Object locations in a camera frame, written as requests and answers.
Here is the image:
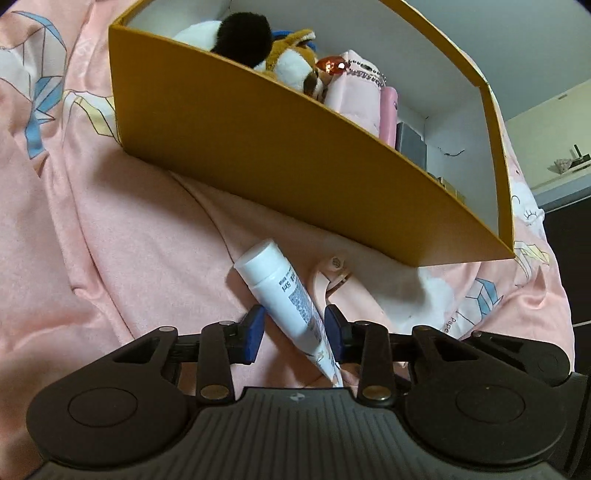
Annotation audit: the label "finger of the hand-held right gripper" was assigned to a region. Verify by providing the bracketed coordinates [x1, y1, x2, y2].
[468, 330, 536, 365]

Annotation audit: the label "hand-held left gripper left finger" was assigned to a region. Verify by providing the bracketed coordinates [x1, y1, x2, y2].
[110, 305, 267, 403]

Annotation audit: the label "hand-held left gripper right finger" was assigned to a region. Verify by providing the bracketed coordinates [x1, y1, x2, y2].
[324, 304, 490, 403]

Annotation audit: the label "white cream tube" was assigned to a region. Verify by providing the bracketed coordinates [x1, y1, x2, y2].
[233, 239, 343, 388]

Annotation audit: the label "orange cardboard box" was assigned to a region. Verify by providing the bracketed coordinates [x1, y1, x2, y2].
[108, 0, 515, 268]

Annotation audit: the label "grey small box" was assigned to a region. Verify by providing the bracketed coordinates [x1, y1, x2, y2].
[396, 122, 428, 169]

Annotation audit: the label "pink glasses case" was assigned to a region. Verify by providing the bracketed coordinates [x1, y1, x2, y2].
[379, 87, 399, 148]

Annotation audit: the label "pink fabric pouch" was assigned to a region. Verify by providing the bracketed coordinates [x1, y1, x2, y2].
[323, 50, 389, 137]

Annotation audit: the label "red keychain charm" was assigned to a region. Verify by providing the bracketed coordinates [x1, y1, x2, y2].
[316, 56, 348, 75]

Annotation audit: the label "tiger plush toy blue hat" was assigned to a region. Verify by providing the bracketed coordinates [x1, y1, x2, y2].
[254, 29, 331, 97]

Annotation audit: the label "white plush toy black ear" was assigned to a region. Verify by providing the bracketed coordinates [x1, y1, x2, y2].
[173, 12, 273, 70]

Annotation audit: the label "pink plastic handheld device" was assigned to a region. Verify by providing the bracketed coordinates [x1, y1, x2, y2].
[310, 255, 354, 319]

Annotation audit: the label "pink printed blanket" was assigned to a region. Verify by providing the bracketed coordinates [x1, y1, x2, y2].
[0, 0, 575, 416]

